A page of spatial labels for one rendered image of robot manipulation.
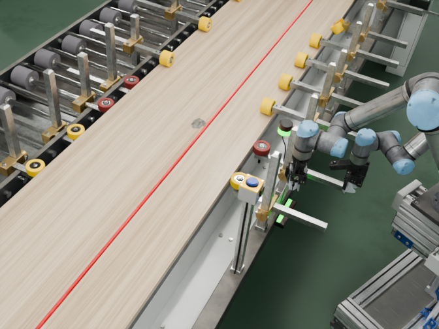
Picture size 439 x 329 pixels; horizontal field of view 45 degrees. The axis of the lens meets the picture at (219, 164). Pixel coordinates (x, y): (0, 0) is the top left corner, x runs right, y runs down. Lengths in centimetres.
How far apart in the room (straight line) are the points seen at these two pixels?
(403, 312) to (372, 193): 106
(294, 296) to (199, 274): 89
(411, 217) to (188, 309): 99
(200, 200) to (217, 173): 18
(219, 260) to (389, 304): 100
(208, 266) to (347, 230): 134
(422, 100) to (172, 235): 103
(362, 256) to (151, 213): 160
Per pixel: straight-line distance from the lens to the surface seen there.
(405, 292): 305
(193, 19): 332
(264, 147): 250
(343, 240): 342
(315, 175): 249
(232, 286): 223
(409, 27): 480
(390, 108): 202
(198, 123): 258
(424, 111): 182
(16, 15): 544
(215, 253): 241
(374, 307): 293
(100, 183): 230
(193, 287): 231
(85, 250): 208
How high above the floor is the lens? 255
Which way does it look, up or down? 43 degrees down
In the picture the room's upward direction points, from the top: 6 degrees clockwise
